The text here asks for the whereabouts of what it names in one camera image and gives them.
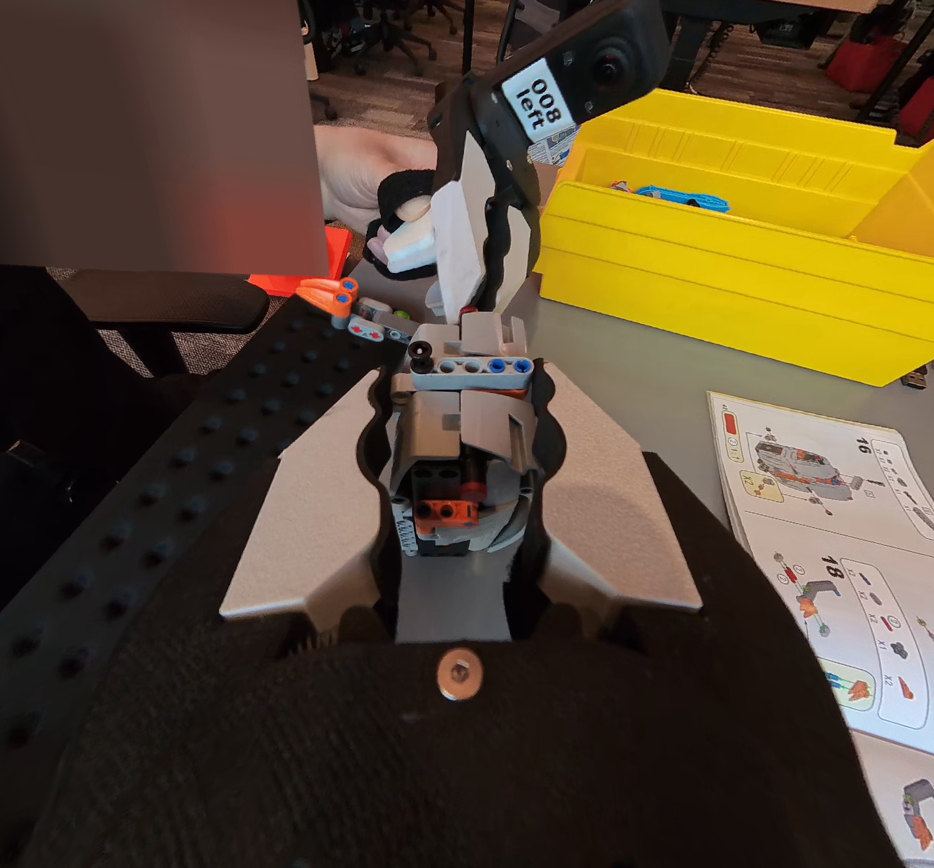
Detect open white instruction booklet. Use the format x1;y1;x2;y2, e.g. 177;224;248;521
706;391;934;868

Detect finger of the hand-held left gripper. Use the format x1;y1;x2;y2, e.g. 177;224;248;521
427;131;501;322
482;182;542;314

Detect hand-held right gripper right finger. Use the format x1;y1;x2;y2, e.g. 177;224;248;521
503;361;705;637

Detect person's left hand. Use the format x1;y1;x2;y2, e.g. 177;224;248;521
315;125;439;259

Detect blue toy pieces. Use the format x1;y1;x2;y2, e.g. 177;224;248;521
611;181;731;214

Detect red bag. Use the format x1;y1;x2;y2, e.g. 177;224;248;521
898;76;934;139
825;32;909;94

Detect yellow storage bin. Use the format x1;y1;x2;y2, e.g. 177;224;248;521
533;87;934;389

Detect grey desk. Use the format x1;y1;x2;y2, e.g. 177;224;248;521
343;248;934;868

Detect printed paper sheet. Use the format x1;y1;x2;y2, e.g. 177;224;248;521
531;129;581;168

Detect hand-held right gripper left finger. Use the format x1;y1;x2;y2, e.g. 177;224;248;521
219;364;402;637

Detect grey toy robot assembly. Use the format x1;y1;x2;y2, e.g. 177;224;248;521
295;275;550;559

